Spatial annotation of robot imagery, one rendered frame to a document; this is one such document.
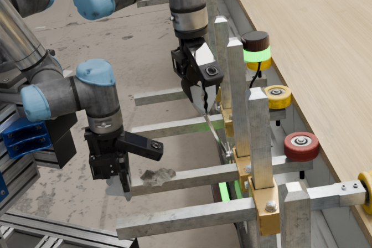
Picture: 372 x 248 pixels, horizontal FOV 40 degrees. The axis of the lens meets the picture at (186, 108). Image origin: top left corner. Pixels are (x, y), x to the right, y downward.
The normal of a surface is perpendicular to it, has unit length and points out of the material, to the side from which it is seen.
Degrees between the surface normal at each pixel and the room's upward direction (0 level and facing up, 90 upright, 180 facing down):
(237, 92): 90
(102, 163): 90
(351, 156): 0
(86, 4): 90
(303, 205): 90
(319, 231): 0
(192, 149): 0
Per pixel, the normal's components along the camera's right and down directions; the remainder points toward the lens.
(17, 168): 0.91, 0.08
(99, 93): 0.31, 0.43
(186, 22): -0.14, 0.51
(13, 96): -0.38, 0.50
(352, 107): -0.13, -0.86
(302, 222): 0.07, 0.48
